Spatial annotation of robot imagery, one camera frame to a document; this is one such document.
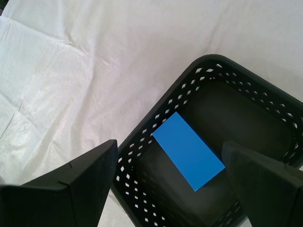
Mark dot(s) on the white table cloth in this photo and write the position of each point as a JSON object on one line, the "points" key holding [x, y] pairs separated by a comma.
{"points": [[71, 71]]}

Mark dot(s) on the black perforated plastic basket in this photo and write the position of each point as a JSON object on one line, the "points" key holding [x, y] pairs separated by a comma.
{"points": [[236, 116]]}

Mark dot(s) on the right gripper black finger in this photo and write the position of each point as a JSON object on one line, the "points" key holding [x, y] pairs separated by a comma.
{"points": [[59, 203], [267, 189]]}

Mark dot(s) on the blue block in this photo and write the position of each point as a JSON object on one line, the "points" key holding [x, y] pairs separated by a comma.
{"points": [[187, 151]]}

